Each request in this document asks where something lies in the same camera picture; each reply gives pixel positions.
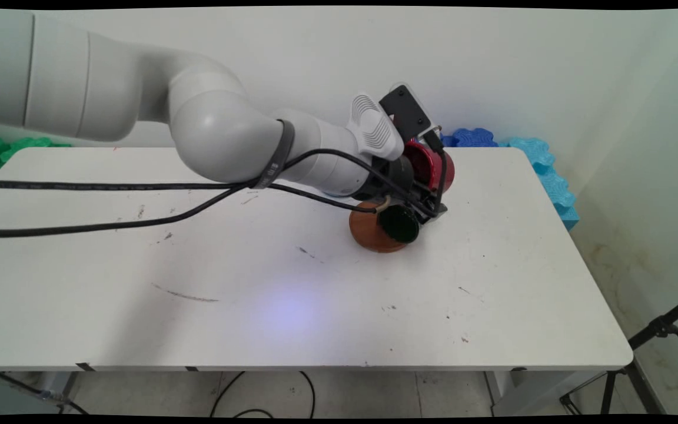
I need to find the black cable with connector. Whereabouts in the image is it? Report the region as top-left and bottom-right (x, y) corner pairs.
(0, 362), (89, 416)

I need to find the black strap on arm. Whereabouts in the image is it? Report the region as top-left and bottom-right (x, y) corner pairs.
(251, 120), (295, 190)

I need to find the black camera tripod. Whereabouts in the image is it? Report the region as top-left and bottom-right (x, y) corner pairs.
(560, 291), (678, 416)

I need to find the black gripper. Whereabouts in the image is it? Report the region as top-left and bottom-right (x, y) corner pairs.
(365, 156), (449, 226)

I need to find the wooden mug tree stand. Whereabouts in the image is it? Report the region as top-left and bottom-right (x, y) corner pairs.
(349, 197), (421, 254)

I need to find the green enamel mug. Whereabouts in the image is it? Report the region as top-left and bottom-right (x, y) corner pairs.
(376, 203), (421, 245)

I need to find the blue cloth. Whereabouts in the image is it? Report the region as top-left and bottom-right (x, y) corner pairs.
(439, 128), (500, 148)

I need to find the green foam mat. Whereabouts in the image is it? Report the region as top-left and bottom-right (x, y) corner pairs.
(0, 137), (72, 176)

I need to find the black arm cable with print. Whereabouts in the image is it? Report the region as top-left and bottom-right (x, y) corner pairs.
(0, 180), (378, 213)

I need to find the white table leg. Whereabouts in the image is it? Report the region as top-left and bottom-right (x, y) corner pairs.
(39, 371), (81, 407)

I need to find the cyan foam mat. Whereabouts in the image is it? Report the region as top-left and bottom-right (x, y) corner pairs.
(497, 137), (580, 230)

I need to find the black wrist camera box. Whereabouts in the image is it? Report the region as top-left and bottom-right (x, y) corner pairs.
(379, 84), (433, 142)

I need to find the black floor cable loop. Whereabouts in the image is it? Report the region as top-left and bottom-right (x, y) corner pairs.
(210, 371), (316, 419)

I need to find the red enamel mug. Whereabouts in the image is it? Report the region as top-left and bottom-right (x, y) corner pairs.
(403, 140), (456, 192)

